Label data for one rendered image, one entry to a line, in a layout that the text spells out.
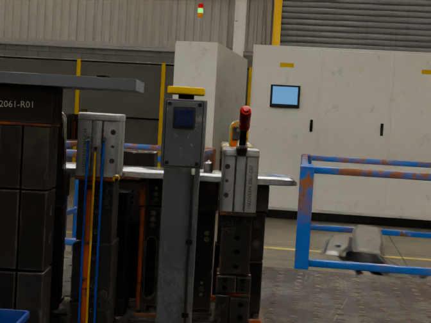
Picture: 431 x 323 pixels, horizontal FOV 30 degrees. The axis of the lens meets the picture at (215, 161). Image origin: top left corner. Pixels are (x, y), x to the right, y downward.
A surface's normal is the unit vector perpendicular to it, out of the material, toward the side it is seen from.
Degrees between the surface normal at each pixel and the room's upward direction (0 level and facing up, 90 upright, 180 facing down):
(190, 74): 90
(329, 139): 90
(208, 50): 90
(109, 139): 90
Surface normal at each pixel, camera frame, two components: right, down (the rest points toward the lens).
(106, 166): 0.00, 0.05
